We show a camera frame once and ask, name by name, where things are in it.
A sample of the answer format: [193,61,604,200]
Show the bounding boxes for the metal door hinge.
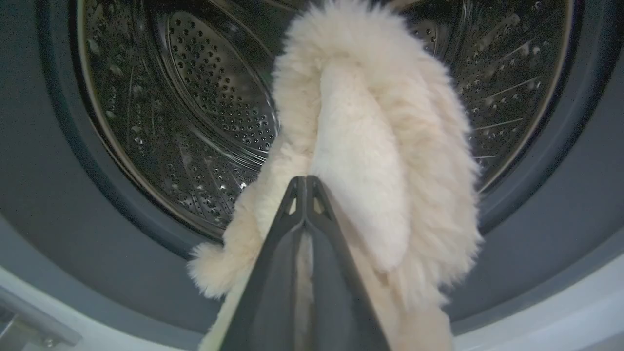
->
[0,287,82,351]

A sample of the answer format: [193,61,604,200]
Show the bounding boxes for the grey rubber door gasket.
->
[0,0,624,337]

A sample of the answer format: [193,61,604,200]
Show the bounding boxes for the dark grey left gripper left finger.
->
[219,176,306,351]

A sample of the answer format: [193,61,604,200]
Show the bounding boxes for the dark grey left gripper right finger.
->
[306,176,391,351]

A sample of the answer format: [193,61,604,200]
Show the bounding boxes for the perforated steel washing drum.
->
[77,0,575,234]

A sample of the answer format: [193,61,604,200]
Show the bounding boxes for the cream fluffy plush toy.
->
[187,0,484,351]

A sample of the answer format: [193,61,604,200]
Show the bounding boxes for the washing machine steel drum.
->
[0,0,624,351]

